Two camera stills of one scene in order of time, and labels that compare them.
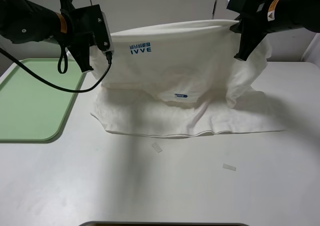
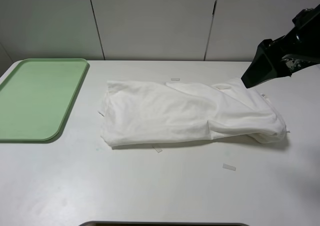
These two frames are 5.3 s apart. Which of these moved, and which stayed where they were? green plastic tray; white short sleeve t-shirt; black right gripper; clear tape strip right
Moved: white short sleeve t-shirt; black right gripper
Stayed: green plastic tray; clear tape strip right
